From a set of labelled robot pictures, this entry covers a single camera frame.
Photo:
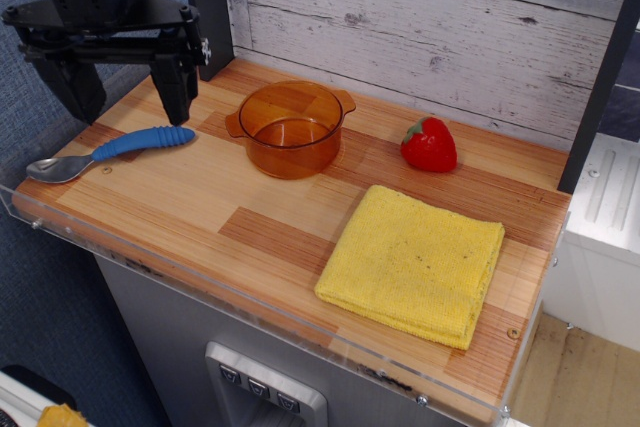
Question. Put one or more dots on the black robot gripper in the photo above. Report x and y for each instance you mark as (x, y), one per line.
(78, 86)

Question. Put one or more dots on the amber transparent plastic pot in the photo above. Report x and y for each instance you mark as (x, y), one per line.
(291, 129)

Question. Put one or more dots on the clear acrylic table edge guard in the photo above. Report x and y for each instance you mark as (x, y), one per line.
(268, 270)

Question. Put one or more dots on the grey cabinet with button panel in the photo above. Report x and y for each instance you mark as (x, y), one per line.
(215, 365)

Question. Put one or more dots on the red toy strawberry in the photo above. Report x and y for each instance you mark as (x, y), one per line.
(429, 146)

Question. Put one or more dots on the yellow object at corner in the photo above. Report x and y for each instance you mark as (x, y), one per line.
(61, 416)

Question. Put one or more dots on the yellow folded cloth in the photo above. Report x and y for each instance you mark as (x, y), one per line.
(416, 268)

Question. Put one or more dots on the white ribbed appliance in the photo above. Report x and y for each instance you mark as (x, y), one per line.
(593, 279)

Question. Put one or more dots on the blue handled metal spoon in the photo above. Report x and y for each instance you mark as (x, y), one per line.
(64, 169)

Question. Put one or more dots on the black left vertical post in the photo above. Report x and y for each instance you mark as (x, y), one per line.
(207, 7)

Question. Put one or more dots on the black vertical post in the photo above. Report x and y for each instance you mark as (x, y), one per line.
(207, 7)
(611, 65)

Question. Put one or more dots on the black right vertical post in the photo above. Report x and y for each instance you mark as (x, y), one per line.
(611, 65)

